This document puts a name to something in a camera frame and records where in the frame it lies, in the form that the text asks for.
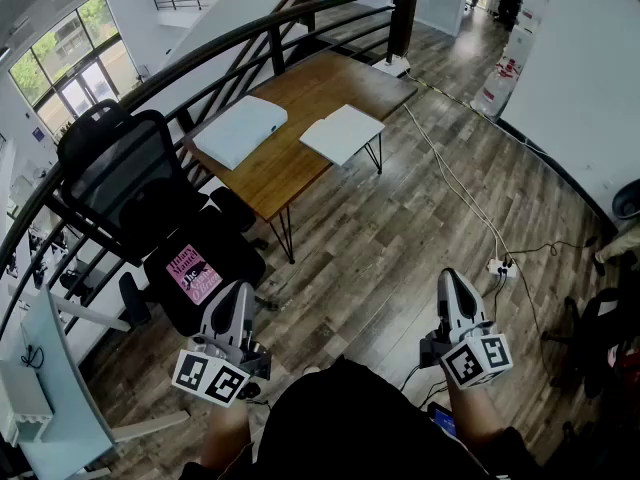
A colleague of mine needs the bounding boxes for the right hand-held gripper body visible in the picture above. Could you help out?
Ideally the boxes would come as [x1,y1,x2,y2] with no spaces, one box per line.
[418,319,515,392]

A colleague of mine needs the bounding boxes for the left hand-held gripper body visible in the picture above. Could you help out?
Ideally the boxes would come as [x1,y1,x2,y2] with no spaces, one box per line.
[171,334,274,410]

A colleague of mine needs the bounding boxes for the person's right forearm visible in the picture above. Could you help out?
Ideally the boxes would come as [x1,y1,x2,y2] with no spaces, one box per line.
[444,380,509,452]

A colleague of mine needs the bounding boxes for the person's left forearm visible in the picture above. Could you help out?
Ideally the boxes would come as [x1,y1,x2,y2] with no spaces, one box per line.
[198,398,251,469]

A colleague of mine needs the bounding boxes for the pink book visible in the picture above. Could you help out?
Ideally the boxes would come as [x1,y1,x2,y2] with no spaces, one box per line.
[165,243,224,305]

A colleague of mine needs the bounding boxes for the white power strip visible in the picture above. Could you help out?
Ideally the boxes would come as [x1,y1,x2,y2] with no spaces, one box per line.
[487,258,519,280]

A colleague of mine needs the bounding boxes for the blue screen phone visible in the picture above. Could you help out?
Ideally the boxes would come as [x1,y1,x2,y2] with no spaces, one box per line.
[431,401,459,439]

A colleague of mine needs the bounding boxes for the black chair with armrests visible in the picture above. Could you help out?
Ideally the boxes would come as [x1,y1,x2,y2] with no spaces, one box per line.
[541,287,640,400]

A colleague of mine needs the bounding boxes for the person's black clothing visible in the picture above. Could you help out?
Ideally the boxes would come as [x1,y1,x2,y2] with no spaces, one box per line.
[179,356,544,480]

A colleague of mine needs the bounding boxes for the wooden table with hairpin legs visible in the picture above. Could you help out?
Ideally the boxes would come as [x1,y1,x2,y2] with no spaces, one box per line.
[182,50,419,265]

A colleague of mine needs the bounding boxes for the white partition desk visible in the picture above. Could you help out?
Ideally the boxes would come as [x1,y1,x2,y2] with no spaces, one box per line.
[0,285,191,472]

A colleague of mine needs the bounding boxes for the black mesh office chair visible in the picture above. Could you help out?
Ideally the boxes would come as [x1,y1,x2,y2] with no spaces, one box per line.
[55,98,269,339]

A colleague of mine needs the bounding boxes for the dark grey round bin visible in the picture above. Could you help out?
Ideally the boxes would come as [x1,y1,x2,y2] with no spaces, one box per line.
[612,177,640,220]

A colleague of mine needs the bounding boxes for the clear water jug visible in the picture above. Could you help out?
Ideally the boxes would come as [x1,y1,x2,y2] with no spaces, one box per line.
[472,65,516,119]

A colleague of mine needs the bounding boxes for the white floor socket box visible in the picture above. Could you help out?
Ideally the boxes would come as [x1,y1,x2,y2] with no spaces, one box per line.
[372,55,412,78]

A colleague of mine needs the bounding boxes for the black metal railing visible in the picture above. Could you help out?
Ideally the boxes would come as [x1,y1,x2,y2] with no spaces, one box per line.
[0,0,421,339]

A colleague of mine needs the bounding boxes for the large glass window door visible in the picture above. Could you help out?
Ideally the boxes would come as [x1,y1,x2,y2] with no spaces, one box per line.
[8,0,142,137]

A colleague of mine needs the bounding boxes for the thin black cable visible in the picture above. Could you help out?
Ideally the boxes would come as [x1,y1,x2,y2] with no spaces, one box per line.
[503,237,599,272]

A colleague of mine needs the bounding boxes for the long white cable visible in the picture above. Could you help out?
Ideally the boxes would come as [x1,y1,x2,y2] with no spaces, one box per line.
[403,103,504,265]

